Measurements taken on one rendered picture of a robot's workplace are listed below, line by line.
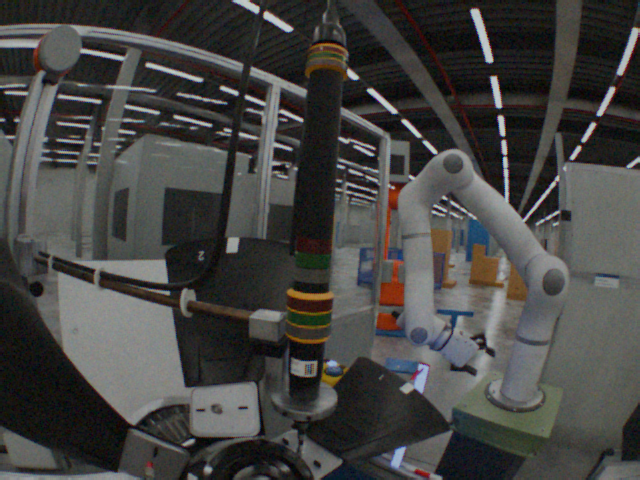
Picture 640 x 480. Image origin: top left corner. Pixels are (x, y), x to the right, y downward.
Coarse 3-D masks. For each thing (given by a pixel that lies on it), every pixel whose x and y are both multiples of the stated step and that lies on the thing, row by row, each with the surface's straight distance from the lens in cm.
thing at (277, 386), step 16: (256, 320) 28; (272, 320) 27; (256, 336) 28; (272, 336) 28; (256, 352) 28; (272, 352) 28; (288, 352) 30; (272, 368) 29; (272, 384) 30; (288, 384) 33; (320, 384) 33; (272, 400) 31; (288, 400) 30; (320, 400) 31; (336, 400) 31; (288, 416) 29; (304, 416) 29; (320, 416) 30
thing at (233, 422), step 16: (224, 384) 34; (240, 384) 33; (192, 400) 36; (208, 400) 35; (224, 400) 34; (240, 400) 33; (256, 400) 32; (192, 416) 36; (208, 416) 34; (224, 416) 33; (240, 416) 32; (256, 416) 31; (192, 432) 36; (208, 432) 34; (224, 432) 33; (240, 432) 32; (256, 432) 31
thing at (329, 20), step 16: (336, 16) 35; (320, 32) 32; (336, 32) 32; (304, 352) 27; (320, 352) 28; (288, 368) 29; (304, 368) 28; (320, 368) 29; (304, 384) 29; (304, 400) 30
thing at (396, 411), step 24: (360, 360) 55; (336, 384) 50; (360, 384) 50; (384, 384) 52; (336, 408) 45; (360, 408) 45; (384, 408) 46; (408, 408) 49; (432, 408) 53; (312, 432) 40; (336, 432) 41; (360, 432) 41; (384, 432) 43; (408, 432) 45; (432, 432) 48; (360, 456) 38
